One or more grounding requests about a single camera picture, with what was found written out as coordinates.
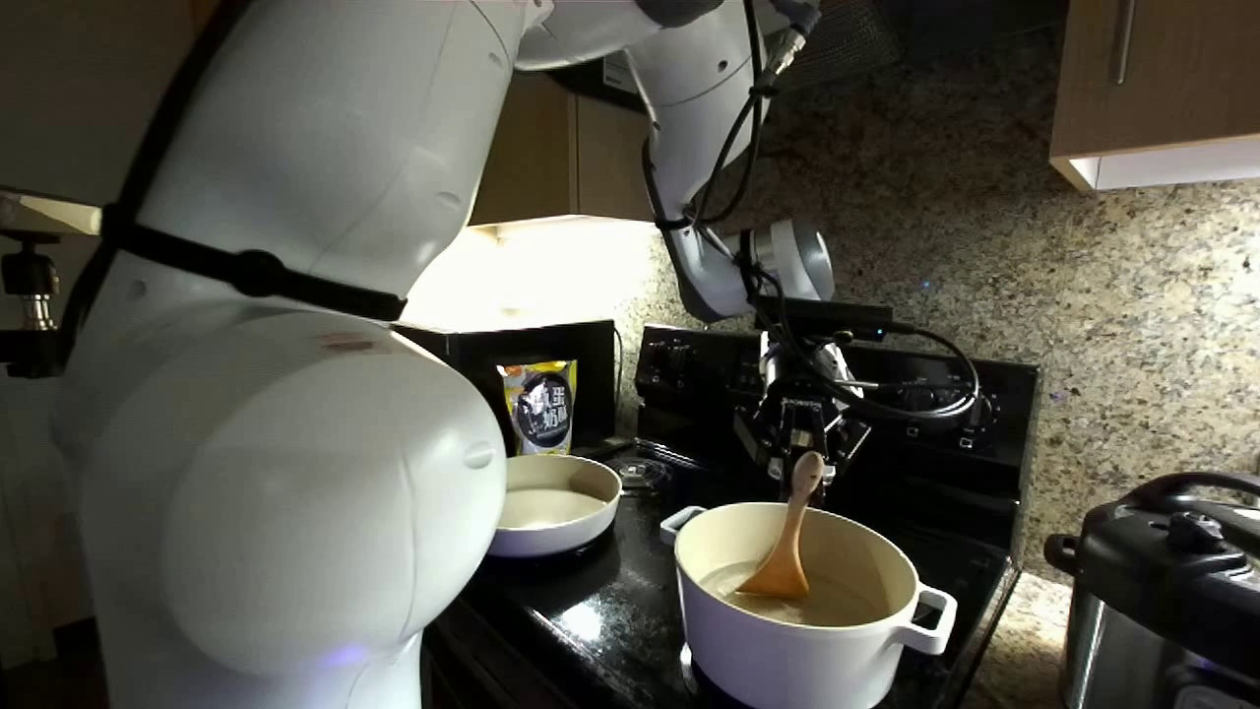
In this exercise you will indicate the wooden cabinet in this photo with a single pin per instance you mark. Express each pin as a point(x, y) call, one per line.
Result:
point(1158, 94)
point(565, 154)

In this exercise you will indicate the black pressure cooker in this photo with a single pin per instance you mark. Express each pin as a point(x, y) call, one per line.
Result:
point(1163, 595)

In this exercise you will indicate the camera tripod mount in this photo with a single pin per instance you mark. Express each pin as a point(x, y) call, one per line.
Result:
point(32, 344)

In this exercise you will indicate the white pot with handles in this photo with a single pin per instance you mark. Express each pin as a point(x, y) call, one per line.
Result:
point(841, 646)

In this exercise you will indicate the wooden upper cabinet right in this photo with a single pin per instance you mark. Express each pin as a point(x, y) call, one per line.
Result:
point(1158, 94)

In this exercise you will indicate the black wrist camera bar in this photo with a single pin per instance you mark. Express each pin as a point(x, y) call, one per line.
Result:
point(809, 316)

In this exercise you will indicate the wooden spoon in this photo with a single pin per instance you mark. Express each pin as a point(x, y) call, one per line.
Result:
point(781, 569)

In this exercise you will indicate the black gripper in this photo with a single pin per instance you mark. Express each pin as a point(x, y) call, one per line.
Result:
point(806, 404)

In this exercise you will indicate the black electric stove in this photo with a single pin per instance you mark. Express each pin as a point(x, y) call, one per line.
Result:
point(601, 627)

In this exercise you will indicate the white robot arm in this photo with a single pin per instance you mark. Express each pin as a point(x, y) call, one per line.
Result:
point(277, 494)

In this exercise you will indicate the white round pan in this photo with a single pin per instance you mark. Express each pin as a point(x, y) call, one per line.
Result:
point(553, 507)

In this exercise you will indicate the yellow snack bag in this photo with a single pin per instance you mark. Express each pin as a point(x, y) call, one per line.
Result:
point(541, 404)

